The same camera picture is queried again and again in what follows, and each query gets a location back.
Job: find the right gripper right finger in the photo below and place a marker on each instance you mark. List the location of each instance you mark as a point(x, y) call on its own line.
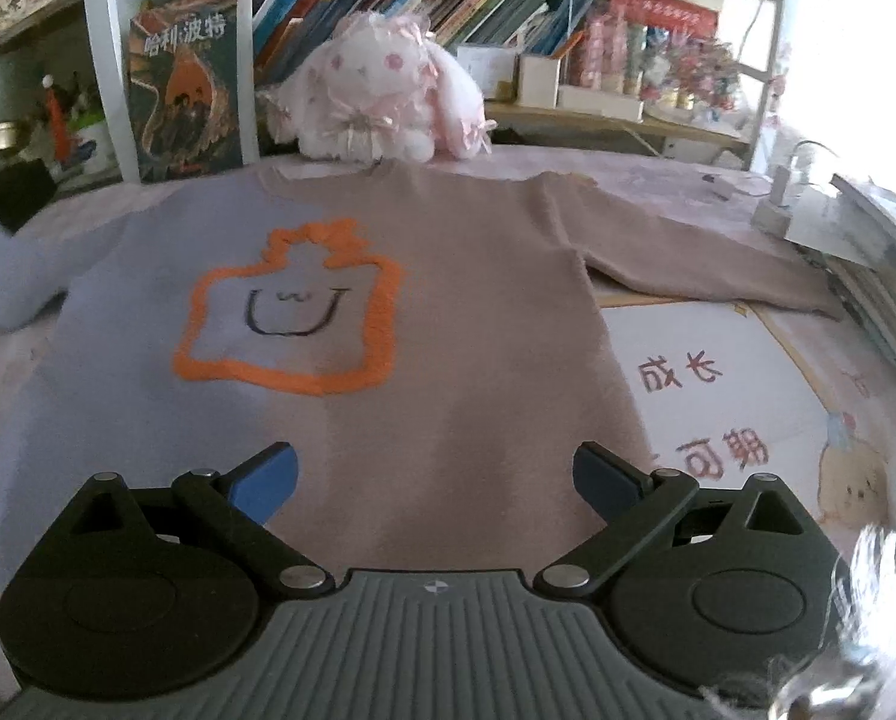
point(639, 509)

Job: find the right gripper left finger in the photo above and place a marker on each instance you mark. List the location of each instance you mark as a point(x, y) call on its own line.
point(225, 513)

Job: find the purple and tan sweater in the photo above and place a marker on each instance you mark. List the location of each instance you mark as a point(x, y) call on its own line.
point(429, 343)

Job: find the pink checkered table mat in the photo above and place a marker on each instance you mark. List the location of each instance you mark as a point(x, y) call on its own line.
point(724, 389)

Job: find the white charger plug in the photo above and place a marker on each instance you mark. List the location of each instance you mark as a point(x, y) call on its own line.
point(773, 213)

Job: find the pink plush bunny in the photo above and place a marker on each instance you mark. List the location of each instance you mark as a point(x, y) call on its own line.
point(378, 89)

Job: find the wooden bookshelf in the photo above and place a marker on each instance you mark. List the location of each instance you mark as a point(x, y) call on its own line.
point(274, 37)

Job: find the Harry Potter book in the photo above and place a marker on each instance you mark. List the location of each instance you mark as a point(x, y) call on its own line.
point(182, 67)

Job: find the red boxed book set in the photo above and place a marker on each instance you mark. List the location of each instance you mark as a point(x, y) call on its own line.
point(663, 52)

